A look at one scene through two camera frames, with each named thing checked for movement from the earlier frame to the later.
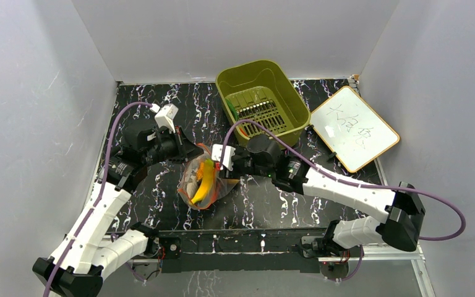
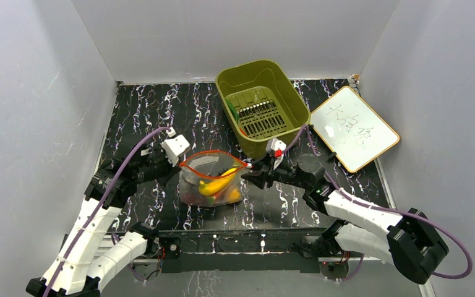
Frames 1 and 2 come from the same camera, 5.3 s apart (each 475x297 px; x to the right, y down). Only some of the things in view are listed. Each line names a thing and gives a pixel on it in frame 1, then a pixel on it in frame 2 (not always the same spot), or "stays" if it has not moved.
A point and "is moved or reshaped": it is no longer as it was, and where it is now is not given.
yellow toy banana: (208, 169) → (216, 185)
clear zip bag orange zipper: (190, 186) is moved or reshaped
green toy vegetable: (232, 110) stays
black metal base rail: (206, 251) stays
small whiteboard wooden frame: (350, 129) stays
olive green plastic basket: (264, 91) stays
